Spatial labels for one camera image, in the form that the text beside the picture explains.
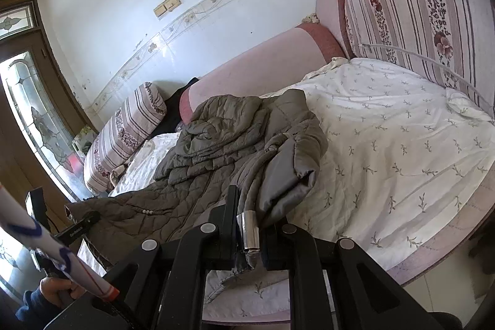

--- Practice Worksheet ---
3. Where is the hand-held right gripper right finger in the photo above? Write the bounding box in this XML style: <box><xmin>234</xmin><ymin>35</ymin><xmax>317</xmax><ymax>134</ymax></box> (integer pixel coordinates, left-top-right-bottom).
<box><xmin>263</xmin><ymin>223</ymin><xmax>445</xmax><ymax>330</ymax></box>

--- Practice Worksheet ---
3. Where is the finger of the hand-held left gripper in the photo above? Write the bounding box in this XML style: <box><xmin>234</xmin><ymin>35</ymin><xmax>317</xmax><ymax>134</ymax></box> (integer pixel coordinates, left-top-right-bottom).
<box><xmin>52</xmin><ymin>211</ymin><xmax>99</xmax><ymax>240</ymax></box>

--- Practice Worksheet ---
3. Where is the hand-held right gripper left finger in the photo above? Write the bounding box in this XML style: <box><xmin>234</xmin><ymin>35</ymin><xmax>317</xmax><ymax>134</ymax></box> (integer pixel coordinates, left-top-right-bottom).
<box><xmin>42</xmin><ymin>185</ymin><xmax>240</xmax><ymax>330</ymax></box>

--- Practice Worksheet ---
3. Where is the silver metal belt buckle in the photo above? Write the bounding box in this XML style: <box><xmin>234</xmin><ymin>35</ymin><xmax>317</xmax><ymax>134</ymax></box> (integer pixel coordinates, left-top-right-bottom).
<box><xmin>237</xmin><ymin>211</ymin><xmax>260</xmax><ymax>254</ymax></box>

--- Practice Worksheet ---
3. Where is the grey quilted jacket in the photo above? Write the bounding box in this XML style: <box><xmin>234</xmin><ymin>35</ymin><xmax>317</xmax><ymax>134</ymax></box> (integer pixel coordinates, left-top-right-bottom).
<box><xmin>66</xmin><ymin>88</ymin><xmax>329</xmax><ymax>276</ymax></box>

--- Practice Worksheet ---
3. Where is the person's left forearm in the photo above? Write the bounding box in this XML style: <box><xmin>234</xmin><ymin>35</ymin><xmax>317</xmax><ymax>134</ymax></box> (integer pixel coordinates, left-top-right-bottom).
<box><xmin>15</xmin><ymin>285</ymin><xmax>53</xmax><ymax>330</ymax></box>

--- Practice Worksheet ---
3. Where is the person's left hand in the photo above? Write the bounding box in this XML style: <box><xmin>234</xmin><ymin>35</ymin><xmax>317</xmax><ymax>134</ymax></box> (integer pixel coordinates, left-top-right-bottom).
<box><xmin>39</xmin><ymin>276</ymin><xmax>88</xmax><ymax>309</ymax></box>

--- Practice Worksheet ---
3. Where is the striped floral pillow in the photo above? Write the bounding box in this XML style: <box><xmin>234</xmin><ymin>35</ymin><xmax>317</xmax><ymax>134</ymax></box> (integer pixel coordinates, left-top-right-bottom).
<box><xmin>343</xmin><ymin>0</ymin><xmax>495</xmax><ymax>110</ymax></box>
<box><xmin>84</xmin><ymin>82</ymin><xmax>168</xmax><ymax>194</ymax></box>

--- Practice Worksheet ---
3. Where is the wooden door with stained glass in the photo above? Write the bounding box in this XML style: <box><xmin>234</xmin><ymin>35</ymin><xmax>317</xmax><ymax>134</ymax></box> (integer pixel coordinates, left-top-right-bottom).
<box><xmin>0</xmin><ymin>0</ymin><xmax>99</xmax><ymax>207</ymax></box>

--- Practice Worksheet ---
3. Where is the black cloth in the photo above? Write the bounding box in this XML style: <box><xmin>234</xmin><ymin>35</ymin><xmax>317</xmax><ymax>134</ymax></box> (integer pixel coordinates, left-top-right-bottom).
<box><xmin>160</xmin><ymin>78</ymin><xmax>200</xmax><ymax>135</ymax></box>

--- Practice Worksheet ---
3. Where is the white leaf-print bed sheet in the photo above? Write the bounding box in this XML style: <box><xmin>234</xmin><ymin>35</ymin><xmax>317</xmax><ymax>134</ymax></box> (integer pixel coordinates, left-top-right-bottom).
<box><xmin>110</xmin><ymin>57</ymin><xmax>495</xmax><ymax>319</ymax></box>

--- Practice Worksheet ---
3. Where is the pink upholstered bed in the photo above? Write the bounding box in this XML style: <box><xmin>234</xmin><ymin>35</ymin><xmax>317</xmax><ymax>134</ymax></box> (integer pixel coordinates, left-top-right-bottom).
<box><xmin>180</xmin><ymin>0</ymin><xmax>495</xmax><ymax>323</ymax></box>

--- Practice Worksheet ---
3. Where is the beige wall light switch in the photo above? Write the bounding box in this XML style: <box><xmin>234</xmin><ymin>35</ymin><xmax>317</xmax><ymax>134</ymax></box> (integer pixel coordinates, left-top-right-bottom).
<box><xmin>153</xmin><ymin>0</ymin><xmax>182</xmax><ymax>19</ymax></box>

